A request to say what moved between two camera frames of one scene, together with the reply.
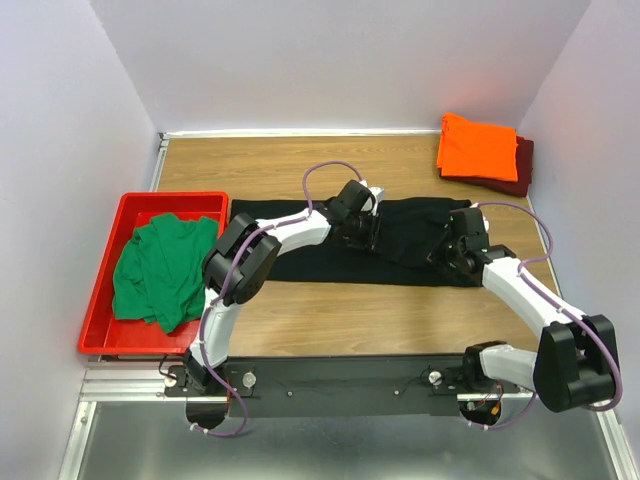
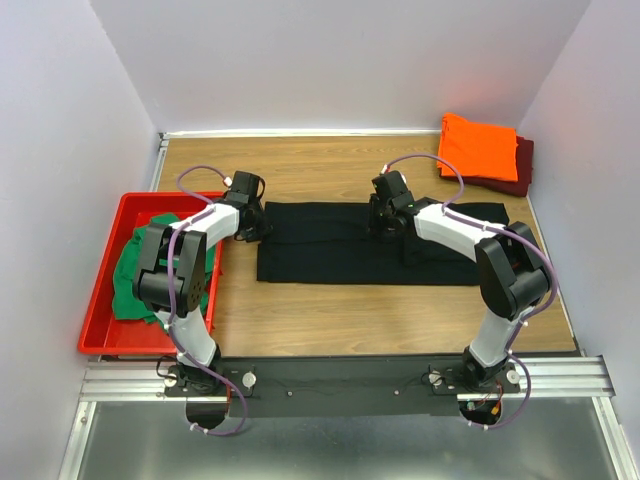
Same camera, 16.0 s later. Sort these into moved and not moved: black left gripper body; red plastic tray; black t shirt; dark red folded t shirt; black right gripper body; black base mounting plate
Moved: black left gripper body; black right gripper body
Not moved: red plastic tray; dark red folded t shirt; black t shirt; black base mounting plate
